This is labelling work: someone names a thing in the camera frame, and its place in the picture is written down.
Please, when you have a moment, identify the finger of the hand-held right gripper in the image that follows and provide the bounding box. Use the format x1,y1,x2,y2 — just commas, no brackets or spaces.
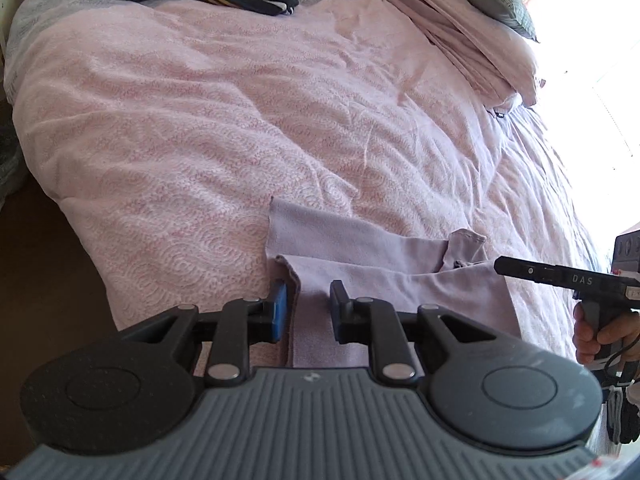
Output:
493,255,558,283

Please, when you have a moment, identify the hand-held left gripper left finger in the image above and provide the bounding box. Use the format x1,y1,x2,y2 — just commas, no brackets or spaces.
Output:
165,280,290,387

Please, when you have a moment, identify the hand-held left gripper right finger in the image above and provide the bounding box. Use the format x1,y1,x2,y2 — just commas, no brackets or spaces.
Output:
329,280,503,387

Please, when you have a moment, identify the lilac garment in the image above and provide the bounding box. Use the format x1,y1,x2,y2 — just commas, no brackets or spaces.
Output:
265,197,521,369

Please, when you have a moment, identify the person's right hand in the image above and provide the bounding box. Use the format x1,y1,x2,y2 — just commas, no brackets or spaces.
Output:
572,304,640,367

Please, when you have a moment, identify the dark striped cloth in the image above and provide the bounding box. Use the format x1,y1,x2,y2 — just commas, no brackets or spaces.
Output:
605,382,640,446

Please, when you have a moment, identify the pink grey patterned bedspread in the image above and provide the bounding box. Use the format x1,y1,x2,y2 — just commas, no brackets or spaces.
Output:
2,0,623,376

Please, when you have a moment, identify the folded pink sheet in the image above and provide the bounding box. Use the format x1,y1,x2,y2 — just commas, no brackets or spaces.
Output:
345,0,539,107

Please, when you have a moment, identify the black cable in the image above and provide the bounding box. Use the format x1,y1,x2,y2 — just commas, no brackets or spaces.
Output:
601,337,640,381

